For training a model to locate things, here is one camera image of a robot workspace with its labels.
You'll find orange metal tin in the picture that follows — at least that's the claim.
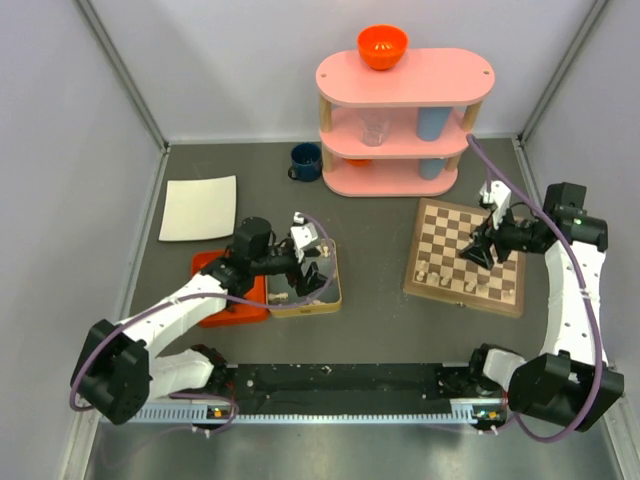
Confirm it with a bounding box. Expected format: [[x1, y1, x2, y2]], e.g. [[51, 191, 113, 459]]
[[191, 250, 269, 328]]

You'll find grey cable duct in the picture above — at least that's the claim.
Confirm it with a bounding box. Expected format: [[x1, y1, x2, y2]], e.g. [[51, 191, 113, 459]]
[[131, 398, 505, 427]]

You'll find wooden chess board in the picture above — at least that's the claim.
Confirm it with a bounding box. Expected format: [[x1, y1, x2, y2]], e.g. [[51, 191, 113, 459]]
[[403, 198, 526, 318]]

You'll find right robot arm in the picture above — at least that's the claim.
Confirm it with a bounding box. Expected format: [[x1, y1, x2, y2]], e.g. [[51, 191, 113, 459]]
[[459, 180, 624, 432]]

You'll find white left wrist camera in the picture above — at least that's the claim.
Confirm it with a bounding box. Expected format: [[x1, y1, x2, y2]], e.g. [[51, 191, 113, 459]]
[[289, 212, 319, 264]]

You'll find light blue cup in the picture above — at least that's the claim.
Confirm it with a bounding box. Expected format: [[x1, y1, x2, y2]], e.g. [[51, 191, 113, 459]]
[[418, 158, 447, 180], [416, 107, 452, 142]]

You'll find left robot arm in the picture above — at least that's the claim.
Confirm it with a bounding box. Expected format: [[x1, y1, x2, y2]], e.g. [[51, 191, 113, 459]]
[[69, 212, 331, 425]]

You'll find purple cable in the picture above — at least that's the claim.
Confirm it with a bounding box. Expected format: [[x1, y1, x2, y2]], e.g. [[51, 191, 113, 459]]
[[465, 133, 604, 446], [68, 212, 337, 436]]

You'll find gold metal tin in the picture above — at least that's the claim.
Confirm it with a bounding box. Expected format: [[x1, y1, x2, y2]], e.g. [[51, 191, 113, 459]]
[[266, 240, 342, 318]]

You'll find dark blue mug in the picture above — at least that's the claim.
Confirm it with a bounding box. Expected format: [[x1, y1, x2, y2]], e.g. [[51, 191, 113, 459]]
[[288, 143, 322, 182]]

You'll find white piece in tin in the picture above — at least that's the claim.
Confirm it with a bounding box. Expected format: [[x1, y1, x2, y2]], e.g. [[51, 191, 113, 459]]
[[267, 292, 289, 304]]

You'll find white rook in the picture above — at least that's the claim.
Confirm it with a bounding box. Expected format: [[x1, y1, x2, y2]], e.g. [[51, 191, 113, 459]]
[[415, 261, 429, 283]]

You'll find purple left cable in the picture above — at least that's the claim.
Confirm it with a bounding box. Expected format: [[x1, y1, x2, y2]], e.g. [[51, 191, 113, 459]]
[[68, 212, 337, 436]]

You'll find clear glass cup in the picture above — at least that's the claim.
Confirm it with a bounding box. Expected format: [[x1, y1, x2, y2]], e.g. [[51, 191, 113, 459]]
[[360, 109, 391, 147]]

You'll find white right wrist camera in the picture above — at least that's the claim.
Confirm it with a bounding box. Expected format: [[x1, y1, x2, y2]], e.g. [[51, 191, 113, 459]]
[[479, 180, 511, 229]]

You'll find pink three-tier shelf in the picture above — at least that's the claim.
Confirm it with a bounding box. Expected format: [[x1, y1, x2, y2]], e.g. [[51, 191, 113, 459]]
[[316, 48, 495, 197]]

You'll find small orange bowl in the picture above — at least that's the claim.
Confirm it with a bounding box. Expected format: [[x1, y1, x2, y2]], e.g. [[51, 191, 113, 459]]
[[344, 158, 372, 167]]

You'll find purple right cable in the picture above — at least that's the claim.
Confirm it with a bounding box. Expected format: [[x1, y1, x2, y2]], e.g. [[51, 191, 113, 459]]
[[465, 133, 604, 446]]

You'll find white square plate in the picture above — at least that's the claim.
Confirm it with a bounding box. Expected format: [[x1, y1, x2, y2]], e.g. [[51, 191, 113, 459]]
[[158, 175, 237, 242]]

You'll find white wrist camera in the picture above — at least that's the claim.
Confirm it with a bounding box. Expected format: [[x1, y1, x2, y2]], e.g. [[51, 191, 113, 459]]
[[479, 180, 511, 229], [289, 212, 319, 264]]

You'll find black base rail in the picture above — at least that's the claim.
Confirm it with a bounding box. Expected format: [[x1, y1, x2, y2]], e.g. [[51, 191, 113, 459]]
[[205, 363, 507, 413]]

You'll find light blue lower cup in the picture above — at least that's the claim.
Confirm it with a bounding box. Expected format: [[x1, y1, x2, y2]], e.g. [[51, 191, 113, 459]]
[[418, 158, 447, 180]]

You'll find orange plastic bowl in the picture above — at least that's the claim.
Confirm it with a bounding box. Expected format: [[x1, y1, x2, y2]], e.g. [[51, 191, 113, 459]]
[[357, 24, 409, 71]]

